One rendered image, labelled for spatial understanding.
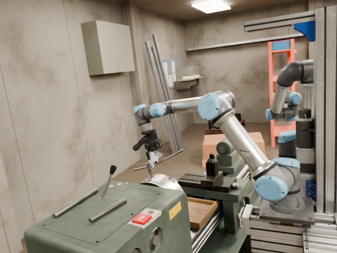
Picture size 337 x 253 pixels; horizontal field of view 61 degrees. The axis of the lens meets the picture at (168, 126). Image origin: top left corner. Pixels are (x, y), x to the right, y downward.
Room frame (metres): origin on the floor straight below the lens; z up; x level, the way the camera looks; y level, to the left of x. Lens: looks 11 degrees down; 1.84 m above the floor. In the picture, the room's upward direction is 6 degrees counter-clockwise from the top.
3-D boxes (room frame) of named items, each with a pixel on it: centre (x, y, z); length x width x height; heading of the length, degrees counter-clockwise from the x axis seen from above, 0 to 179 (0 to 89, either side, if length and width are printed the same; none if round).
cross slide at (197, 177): (2.08, -0.25, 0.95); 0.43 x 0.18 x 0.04; 58
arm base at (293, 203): (1.21, -0.51, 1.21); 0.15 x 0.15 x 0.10
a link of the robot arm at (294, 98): (1.91, -0.87, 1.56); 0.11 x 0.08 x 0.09; 176
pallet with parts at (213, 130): (7.80, -1.60, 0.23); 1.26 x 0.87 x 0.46; 155
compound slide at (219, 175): (2.02, -0.29, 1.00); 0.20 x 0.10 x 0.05; 148
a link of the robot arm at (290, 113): (1.91, -0.85, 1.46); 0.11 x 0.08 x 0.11; 86
